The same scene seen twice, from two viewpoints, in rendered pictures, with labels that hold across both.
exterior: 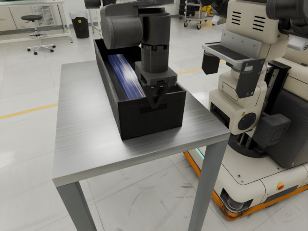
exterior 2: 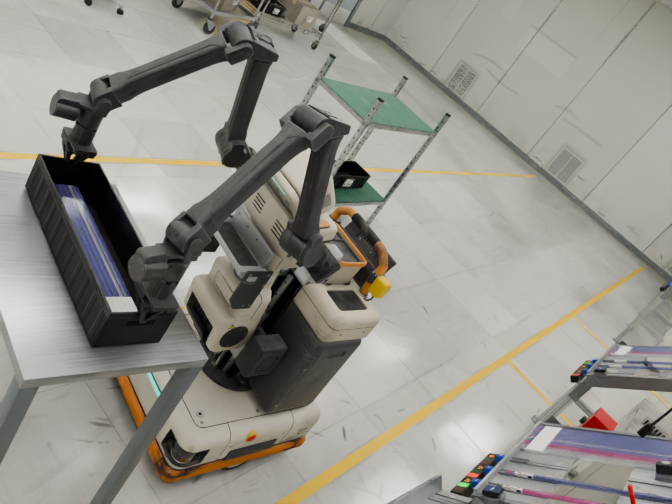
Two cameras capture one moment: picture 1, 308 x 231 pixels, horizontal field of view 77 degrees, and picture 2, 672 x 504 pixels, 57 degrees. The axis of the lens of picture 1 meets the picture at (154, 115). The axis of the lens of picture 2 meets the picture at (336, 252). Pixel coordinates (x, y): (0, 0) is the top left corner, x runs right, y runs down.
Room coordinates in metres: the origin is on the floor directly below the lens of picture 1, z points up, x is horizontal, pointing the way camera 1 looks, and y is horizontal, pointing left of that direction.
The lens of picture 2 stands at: (-0.65, 0.43, 1.87)
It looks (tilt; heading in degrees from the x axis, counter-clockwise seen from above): 27 degrees down; 324
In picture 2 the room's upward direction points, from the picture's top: 36 degrees clockwise
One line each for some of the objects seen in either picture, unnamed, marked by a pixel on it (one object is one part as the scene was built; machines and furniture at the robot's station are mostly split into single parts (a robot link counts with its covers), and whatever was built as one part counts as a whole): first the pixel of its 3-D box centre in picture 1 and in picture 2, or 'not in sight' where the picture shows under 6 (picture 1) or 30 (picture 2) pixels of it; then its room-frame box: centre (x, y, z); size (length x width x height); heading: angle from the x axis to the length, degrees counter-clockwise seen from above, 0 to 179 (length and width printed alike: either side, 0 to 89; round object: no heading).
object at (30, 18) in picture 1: (36, 34); not in sight; (3.72, 2.14, 0.30); 0.51 x 0.50 x 0.60; 76
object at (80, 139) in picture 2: not in sight; (83, 134); (0.93, 0.19, 1.00); 0.10 x 0.07 x 0.07; 20
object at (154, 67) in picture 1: (155, 59); (162, 285); (0.40, 0.00, 1.00); 0.10 x 0.07 x 0.07; 19
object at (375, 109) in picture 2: not in sight; (347, 157); (2.66, -1.60, 0.55); 0.91 x 0.46 x 1.10; 120
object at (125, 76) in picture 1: (127, 79); (92, 252); (0.66, 0.10, 0.83); 0.51 x 0.07 x 0.03; 20
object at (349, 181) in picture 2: not in sight; (336, 174); (2.66, -1.60, 0.41); 0.57 x 0.17 x 0.11; 120
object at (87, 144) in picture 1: (129, 159); (31, 361); (0.65, 0.12, 0.40); 0.70 x 0.45 x 0.80; 20
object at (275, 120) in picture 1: (244, 121); (231, 333); (0.80, -0.47, 0.53); 0.28 x 0.27 x 0.25; 20
